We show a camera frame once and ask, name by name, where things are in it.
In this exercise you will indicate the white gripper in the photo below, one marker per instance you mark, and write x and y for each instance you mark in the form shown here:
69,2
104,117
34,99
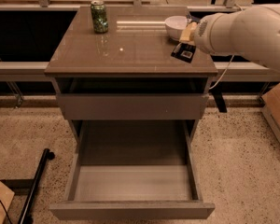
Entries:
207,34

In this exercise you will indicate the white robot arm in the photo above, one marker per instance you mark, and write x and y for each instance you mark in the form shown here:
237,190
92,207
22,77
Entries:
252,33

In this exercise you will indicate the green soda can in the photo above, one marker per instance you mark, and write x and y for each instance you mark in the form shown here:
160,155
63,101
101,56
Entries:
99,18

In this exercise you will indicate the grey drawer cabinet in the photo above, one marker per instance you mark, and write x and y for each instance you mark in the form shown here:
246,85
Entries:
136,45

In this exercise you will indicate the grey top drawer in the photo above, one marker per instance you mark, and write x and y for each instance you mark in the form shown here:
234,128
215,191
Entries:
136,98

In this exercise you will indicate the open grey middle drawer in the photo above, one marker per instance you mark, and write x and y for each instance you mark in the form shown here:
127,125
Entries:
133,170

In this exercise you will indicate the cardboard box right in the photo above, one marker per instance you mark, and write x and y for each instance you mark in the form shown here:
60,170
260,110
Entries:
271,109

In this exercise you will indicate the black metal stand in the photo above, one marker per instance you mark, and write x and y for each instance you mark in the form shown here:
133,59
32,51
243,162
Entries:
29,187

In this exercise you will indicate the white ceramic bowl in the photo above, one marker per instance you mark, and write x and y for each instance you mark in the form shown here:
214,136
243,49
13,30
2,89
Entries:
175,25

